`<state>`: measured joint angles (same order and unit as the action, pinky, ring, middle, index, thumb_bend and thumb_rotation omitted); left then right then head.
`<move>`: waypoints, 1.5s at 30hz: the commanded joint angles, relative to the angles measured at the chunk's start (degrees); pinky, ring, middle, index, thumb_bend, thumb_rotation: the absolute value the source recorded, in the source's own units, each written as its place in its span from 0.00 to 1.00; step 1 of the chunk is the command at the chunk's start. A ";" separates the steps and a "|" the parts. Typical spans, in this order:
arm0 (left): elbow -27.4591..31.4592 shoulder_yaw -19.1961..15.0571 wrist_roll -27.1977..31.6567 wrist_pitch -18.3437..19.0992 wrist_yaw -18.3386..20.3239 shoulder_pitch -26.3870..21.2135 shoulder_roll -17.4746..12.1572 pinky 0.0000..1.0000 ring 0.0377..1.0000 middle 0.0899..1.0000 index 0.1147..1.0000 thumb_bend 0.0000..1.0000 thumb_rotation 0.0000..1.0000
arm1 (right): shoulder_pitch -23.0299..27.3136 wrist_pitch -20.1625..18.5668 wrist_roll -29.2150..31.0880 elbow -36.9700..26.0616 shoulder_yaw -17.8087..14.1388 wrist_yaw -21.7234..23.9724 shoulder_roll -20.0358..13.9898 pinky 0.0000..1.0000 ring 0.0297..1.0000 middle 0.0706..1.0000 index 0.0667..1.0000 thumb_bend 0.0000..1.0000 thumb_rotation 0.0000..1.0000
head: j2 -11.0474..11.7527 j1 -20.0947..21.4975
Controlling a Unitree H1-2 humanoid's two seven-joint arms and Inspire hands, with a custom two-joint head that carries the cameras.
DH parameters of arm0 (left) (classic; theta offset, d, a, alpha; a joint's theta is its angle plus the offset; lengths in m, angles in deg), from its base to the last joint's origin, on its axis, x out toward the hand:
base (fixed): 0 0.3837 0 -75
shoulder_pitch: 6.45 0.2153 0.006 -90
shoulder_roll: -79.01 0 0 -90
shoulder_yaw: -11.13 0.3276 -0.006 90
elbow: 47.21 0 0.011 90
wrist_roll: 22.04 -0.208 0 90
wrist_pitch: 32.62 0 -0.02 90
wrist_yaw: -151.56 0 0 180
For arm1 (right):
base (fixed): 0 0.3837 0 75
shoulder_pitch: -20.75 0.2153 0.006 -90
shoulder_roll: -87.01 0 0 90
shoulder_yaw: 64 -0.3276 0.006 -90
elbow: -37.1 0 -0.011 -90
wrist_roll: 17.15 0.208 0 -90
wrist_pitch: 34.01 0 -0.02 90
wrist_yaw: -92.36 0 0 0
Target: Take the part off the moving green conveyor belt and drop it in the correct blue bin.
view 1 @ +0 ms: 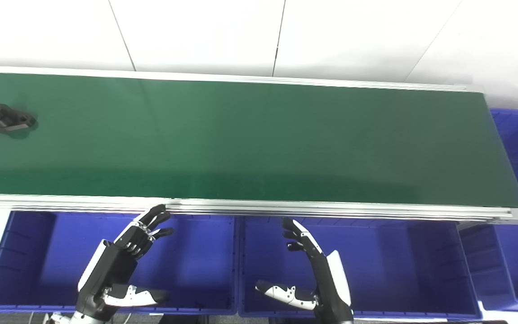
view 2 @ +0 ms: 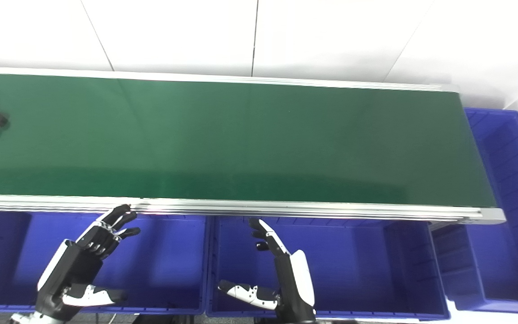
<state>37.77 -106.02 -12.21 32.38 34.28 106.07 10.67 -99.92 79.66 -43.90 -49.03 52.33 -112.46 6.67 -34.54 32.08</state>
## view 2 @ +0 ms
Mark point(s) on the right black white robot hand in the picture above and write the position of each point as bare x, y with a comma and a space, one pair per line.
292, 283

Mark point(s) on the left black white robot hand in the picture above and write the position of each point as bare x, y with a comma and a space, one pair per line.
72, 265

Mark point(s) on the blue plastic bin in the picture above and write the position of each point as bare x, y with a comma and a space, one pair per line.
169, 265
358, 265
511, 225

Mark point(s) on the green conveyor belt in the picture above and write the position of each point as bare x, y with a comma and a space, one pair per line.
241, 139

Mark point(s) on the aluminium conveyor side rail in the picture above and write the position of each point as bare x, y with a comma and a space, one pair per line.
196, 77
286, 209

